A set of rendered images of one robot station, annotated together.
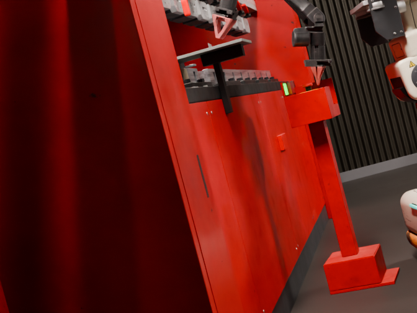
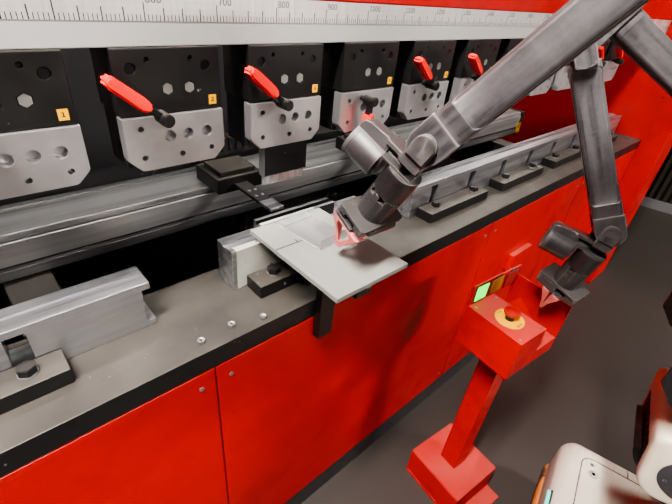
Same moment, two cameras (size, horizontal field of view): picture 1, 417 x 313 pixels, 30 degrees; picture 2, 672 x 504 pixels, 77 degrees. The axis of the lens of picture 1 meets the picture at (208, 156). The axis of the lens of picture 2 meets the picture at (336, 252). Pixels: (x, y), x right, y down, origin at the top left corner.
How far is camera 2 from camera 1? 2.23 m
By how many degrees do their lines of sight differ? 42
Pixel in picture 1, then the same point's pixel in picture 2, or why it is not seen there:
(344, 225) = (458, 443)
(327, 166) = (477, 392)
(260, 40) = (641, 74)
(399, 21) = not seen: outside the picture
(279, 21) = not seen: outside the picture
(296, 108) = (472, 328)
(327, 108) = (507, 368)
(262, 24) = not seen: hidden behind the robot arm
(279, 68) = (637, 117)
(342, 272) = (423, 473)
